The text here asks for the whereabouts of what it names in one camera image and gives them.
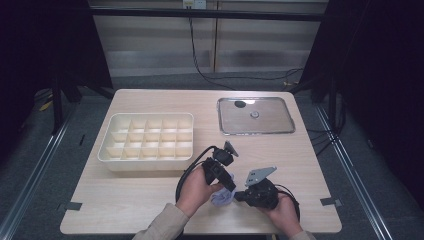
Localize black hanging wall cable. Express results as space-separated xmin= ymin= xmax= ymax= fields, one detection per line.
xmin=188 ymin=16 xmax=305 ymax=92

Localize metal floor rail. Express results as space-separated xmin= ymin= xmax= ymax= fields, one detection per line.
xmin=0 ymin=102 xmax=80 ymax=240
xmin=314 ymin=104 xmax=397 ymax=240

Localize lavender ankle sock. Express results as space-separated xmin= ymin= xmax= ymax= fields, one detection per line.
xmin=209 ymin=172 xmax=238 ymax=208

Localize black floor cables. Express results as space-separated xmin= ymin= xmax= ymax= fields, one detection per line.
xmin=305 ymin=127 xmax=338 ymax=158

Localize grey tape strip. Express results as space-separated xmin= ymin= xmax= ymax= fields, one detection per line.
xmin=319 ymin=197 xmax=344 ymax=207
xmin=56 ymin=201 xmax=83 ymax=213

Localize black curtain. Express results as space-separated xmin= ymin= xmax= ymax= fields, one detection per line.
xmin=0 ymin=0 xmax=114 ymax=165
xmin=299 ymin=0 xmax=424 ymax=208

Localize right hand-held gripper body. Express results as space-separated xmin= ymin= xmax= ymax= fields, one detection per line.
xmin=240 ymin=166 xmax=280 ymax=211

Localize person's right hand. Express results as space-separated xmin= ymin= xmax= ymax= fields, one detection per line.
xmin=259 ymin=192 xmax=303 ymax=238

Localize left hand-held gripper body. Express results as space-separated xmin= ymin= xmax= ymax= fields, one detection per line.
xmin=201 ymin=140 xmax=240 ymax=188

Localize cream divided storage box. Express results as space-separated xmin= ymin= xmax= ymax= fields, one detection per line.
xmin=97 ymin=112 xmax=195 ymax=173

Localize silver metal tray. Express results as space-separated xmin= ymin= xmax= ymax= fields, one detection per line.
xmin=216 ymin=96 xmax=297 ymax=137

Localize black metal stand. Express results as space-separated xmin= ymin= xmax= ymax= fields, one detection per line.
xmin=49 ymin=71 xmax=83 ymax=136
xmin=327 ymin=74 xmax=347 ymax=135

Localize yellow floor object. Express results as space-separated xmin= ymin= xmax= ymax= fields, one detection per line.
xmin=38 ymin=99 xmax=54 ymax=112

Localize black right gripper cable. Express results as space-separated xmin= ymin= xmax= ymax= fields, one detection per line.
xmin=274 ymin=183 xmax=301 ymax=222

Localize white wall socket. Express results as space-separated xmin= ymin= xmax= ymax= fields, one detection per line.
xmin=182 ymin=0 xmax=208 ymax=10

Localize person's left hand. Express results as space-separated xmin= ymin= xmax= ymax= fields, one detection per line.
xmin=175 ymin=165 xmax=225 ymax=218

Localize black horizontal bar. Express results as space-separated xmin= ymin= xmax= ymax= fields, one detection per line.
xmin=89 ymin=7 xmax=330 ymax=23

